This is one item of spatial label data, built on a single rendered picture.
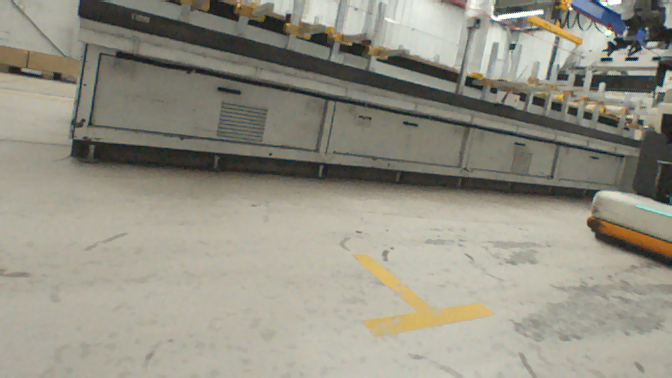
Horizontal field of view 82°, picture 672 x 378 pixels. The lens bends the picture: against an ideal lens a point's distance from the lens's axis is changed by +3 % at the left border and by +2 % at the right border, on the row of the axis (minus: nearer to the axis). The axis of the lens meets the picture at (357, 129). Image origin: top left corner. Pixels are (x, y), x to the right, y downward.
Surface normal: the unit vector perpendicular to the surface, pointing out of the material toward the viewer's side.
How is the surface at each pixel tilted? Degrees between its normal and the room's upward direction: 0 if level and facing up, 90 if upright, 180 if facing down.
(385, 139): 90
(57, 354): 0
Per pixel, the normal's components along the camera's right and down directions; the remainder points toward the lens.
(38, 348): 0.18, -0.98
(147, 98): 0.52, 0.14
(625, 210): -0.84, -0.13
